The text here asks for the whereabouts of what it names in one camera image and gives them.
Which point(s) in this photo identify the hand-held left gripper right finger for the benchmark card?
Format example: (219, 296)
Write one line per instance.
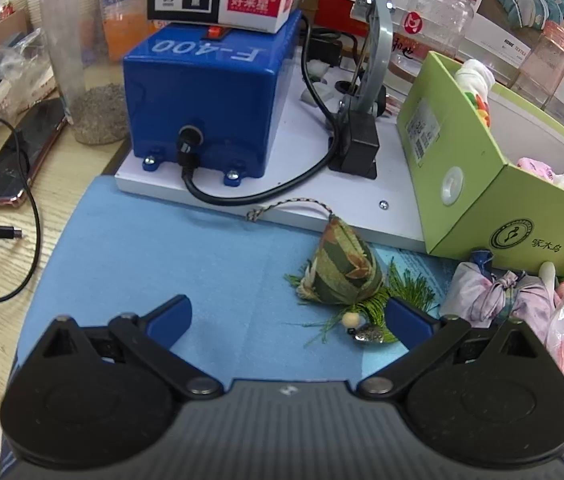
(404, 321)

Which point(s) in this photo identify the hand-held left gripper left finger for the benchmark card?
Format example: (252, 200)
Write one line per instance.
(169, 317)

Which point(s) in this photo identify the green fabric tassel sachet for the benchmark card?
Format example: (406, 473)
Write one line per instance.
(342, 270)

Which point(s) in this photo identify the green cardboard box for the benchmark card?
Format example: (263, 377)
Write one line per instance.
(467, 210)

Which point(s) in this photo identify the blue printed blanket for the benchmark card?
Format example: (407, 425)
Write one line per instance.
(162, 260)

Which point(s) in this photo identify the purple floral cloth bundle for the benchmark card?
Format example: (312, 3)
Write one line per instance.
(492, 290)

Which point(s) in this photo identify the white base board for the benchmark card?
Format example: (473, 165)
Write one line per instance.
(312, 205)

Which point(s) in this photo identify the dark smartphone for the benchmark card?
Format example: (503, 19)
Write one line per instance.
(22, 160)

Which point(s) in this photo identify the blue metal machine box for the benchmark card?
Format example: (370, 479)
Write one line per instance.
(202, 95)

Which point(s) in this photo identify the tall clear plastic jar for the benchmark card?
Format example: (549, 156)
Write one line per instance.
(87, 60)

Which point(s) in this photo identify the crumpled clear plastic bag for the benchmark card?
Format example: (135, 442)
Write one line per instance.
(17, 75)

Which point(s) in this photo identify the pink glass jar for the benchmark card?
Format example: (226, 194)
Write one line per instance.
(544, 65)

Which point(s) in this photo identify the orange white snack bag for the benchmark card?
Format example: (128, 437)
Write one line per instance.
(127, 10)

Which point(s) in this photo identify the clear jar with red lid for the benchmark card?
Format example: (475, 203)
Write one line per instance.
(442, 10)

